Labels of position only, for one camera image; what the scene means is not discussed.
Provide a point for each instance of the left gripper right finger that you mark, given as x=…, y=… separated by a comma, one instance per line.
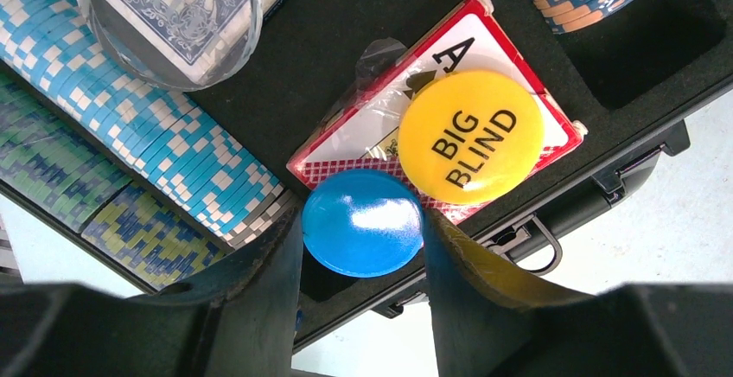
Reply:
x=492, y=318

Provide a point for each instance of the yellow big blind button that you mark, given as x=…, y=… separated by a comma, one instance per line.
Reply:
x=470, y=137

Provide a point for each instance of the clear round dealer button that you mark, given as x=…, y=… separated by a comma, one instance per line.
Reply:
x=172, y=25

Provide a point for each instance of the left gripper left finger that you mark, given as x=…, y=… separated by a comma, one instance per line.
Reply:
x=235, y=318

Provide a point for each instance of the blue round chip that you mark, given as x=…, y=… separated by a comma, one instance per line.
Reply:
x=363, y=223

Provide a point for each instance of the teal green chip stack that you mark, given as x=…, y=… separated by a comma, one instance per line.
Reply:
x=51, y=167

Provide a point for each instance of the light blue chip stack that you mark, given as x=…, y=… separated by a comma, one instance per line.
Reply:
x=163, y=135

